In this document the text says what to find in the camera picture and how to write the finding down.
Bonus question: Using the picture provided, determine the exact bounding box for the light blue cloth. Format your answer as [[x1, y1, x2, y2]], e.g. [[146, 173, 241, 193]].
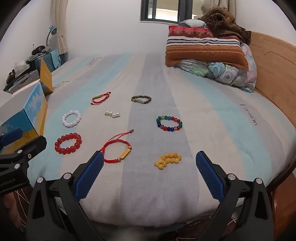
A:
[[50, 50, 61, 69]]

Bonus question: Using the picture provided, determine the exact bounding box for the grey-blue pillow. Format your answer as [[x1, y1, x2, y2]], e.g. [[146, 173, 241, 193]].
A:
[[179, 19, 207, 29]]

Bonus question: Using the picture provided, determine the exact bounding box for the beige curtain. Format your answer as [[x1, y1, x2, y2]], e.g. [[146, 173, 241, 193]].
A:
[[52, 0, 70, 62], [201, 0, 236, 21]]

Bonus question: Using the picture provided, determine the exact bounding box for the blue desk lamp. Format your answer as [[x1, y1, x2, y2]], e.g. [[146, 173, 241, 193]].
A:
[[46, 25, 57, 47]]

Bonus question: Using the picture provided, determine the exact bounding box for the floral quilt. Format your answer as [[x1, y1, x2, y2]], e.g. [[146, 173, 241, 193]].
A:
[[173, 43, 258, 93]]

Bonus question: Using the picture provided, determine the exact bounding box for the dark framed window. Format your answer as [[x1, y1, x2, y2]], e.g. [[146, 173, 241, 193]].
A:
[[140, 0, 193, 23]]

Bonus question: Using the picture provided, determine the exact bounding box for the dark patterned cloth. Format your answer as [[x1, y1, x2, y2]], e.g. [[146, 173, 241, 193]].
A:
[[14, 185, 243, 241]]

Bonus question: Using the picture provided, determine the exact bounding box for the blue and yellow cardboard box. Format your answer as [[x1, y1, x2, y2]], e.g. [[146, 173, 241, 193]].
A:
[[0, 57, 53, 154]]

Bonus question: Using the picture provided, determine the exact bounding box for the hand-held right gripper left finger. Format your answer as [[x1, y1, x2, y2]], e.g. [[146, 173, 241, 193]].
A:
[[26, 150, 109, 241]]

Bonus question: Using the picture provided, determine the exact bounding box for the blue suitcase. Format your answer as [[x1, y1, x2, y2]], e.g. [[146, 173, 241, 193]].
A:
[[32, 50, 62, 71]]

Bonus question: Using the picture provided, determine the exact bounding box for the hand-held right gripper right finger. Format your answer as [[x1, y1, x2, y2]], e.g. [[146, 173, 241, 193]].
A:
[[195, 151, 274, 241]]

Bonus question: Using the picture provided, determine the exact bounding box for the multicolour glass bead bracelet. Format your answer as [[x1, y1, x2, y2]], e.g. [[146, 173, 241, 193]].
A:
[[156, 115, 183, 132]]

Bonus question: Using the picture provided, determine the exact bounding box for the wooden bed frame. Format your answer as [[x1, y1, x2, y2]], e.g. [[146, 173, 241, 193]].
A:
[[248, 31, 296, 234]]

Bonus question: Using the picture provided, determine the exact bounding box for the brown fuzzy blanket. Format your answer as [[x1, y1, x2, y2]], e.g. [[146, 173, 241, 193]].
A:
[[200, 7, 252, 45]]

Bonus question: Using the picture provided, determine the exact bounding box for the small red cord bracelet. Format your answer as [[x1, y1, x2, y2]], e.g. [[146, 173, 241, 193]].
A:
[[91, 92, 111, 105]]

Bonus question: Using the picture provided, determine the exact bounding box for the black clutter on suitcase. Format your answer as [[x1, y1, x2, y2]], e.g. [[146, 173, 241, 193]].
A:
[[31, 45, 50, 56]]

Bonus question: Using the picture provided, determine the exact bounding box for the person's left hand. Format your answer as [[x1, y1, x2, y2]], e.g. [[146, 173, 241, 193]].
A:
[[0, 193, 21, 230]]

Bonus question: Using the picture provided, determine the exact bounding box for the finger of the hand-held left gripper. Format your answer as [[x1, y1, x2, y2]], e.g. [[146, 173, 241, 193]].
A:
[[0, 136, 47, 173], [0, 129, 23, 153]]

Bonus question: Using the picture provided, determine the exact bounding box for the red bead bracelet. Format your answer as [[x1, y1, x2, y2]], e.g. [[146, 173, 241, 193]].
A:
[[55, 133, 82, 154]]

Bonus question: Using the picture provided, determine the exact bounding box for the yellow bead bracelet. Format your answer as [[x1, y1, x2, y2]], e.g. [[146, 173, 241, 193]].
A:
[[154, 153, 182, 171]]

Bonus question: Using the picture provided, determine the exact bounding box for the brown wooden bead bracelet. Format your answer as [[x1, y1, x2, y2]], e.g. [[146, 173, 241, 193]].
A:
[[131, 95, 152, 104]]

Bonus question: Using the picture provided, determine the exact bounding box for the striped folded quilt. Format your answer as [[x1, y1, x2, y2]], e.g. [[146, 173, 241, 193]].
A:
[[165, 24, 249, 70]]

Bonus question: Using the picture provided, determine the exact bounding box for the large red cord bracelet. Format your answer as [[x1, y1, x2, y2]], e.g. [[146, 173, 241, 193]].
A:
[[100, 129, 134, 163]]

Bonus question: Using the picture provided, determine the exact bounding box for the white bead bracelet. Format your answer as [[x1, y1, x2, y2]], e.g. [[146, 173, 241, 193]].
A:
[[62, 110, 82, 127]]

